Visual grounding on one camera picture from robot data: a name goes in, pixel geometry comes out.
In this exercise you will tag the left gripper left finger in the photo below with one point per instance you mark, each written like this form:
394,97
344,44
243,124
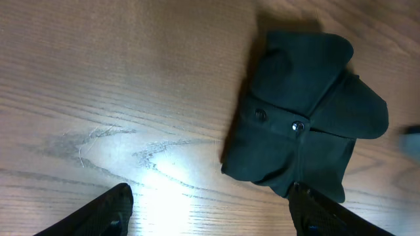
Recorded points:
107,215

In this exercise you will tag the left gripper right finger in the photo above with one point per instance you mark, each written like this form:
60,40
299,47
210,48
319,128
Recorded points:
314,214

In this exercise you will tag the plain black t-shirt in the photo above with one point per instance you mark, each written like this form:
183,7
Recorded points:
302,115

